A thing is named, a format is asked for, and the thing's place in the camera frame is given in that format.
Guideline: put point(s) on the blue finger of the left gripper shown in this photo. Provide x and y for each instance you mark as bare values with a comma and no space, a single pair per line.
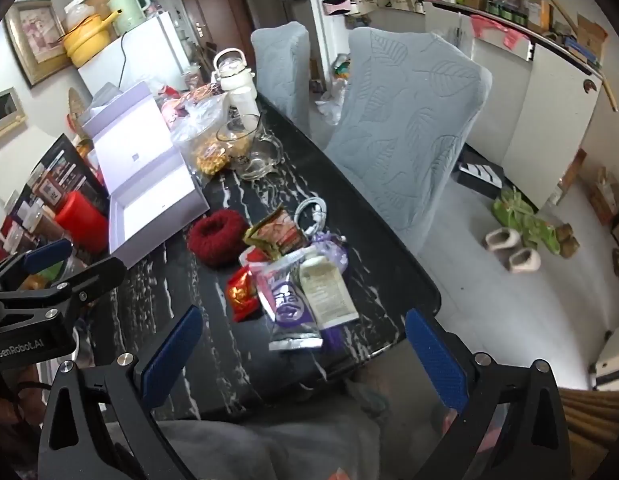
48,255
97,280

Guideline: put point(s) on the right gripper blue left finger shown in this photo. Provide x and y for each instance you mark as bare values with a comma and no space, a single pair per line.
162,360

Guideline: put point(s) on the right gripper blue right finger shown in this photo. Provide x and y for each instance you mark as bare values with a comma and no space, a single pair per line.
446,374

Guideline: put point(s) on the red snack packet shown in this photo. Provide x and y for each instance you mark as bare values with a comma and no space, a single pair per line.
241,292

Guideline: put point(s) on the dark red fluffy scrunchie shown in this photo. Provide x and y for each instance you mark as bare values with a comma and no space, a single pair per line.
217,240

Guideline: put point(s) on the brown green snack packet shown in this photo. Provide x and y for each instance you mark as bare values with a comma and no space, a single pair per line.
276,236

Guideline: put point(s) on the pink rose sachet packet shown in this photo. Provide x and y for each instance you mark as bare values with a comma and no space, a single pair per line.
253,259

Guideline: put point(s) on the lavender brocade drawstring pouch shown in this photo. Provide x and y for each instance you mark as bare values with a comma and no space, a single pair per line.
326,246

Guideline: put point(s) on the red plastic canister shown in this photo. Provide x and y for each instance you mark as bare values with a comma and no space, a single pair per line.
87,227

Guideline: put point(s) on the black snack bag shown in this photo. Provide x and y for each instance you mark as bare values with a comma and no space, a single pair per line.
60,171

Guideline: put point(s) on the lavender open gift box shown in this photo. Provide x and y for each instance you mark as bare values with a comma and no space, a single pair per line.
152,193

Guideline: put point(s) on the white fluffy slippers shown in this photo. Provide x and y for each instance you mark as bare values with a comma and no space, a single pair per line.
522,260

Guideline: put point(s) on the green slippers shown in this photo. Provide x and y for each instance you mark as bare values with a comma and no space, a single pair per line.
511,211

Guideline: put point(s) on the bag of waffle cookies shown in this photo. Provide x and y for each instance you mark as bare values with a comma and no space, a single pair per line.
195,136

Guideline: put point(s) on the clear glass mug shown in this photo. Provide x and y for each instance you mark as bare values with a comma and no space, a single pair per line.
253,152

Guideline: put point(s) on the yellow pot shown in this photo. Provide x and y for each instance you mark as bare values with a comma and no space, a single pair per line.
89,38

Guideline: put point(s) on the framed picture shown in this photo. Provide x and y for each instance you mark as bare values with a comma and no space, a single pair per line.
36,33

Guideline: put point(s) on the white mini fridge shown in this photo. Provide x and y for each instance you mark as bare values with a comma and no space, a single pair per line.
150,52

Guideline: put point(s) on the near grey leaf chair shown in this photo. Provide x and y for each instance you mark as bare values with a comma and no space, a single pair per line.
410,104

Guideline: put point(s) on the grey leaf chair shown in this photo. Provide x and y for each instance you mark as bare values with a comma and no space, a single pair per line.
410,104
283,70

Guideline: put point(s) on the cream white water bottle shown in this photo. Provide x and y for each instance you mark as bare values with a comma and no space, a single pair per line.
231,71

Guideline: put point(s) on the green electric kettle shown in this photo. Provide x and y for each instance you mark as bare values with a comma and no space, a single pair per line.
131,13

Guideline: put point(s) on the white cabinet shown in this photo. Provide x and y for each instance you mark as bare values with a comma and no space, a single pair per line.
541,101

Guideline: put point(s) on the brown entrance door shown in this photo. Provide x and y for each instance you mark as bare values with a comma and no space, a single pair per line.
225,23

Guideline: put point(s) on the far grey leaf chair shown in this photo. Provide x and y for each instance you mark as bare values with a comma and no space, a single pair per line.
283,70

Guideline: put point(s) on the beige wall intercom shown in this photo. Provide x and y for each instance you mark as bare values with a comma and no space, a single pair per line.
12,114

